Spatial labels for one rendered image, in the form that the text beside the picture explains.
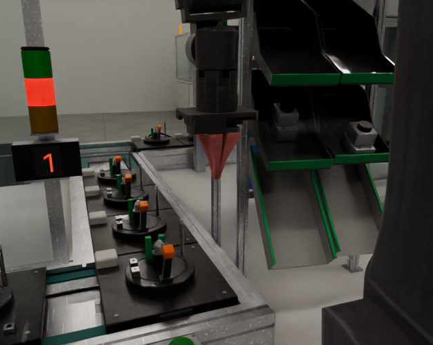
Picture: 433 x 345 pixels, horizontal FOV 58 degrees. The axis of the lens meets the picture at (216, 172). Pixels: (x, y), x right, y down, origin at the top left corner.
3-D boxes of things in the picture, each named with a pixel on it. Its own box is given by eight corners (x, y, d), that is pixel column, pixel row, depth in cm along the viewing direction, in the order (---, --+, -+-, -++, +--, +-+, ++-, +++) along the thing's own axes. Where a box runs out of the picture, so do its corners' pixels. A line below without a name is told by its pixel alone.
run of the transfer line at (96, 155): (429, 147, 249) (432, 129, 245) (22, 187, 170) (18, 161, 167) (382, 136, 285) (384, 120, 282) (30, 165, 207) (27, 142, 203)
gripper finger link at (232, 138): (178, 174, 59) (176, 111, 56) (222, 170, 61) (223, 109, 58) (191, 189, 53) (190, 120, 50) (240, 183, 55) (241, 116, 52)
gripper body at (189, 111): (175, 121, 56) (174, 68, 54) (240, 117, 60) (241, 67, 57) (187, 129, 50) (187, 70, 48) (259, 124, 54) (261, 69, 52)
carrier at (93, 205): (173, 213, 118) (172, 173, 114) (89, 224, 110) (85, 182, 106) (156, 189, 139) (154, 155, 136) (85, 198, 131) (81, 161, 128)
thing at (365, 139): (371, 160, 81) (383, 133, 77) (351, 161, 81) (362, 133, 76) (353, 137, 88) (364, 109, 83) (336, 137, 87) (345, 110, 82)
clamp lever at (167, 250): (172, 278, 74) (175, 251, 69) (162, 280, 73) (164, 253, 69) (167, 264, 76) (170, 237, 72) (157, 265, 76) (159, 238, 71)
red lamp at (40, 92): (55, 105, 74) (53, 79, 72) (26, 106, 72) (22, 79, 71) (56, 103, 78) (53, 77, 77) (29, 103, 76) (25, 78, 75)
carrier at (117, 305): (238, 305, 73) (239, 244, 70) (106, 335, 65) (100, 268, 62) (198, 249, 95) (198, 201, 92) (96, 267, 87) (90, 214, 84)
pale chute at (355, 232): (386, 252, 86) (397, 246, 82) (330, 257, 84) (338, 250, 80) (349, 145, 99) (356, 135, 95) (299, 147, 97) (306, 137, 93)
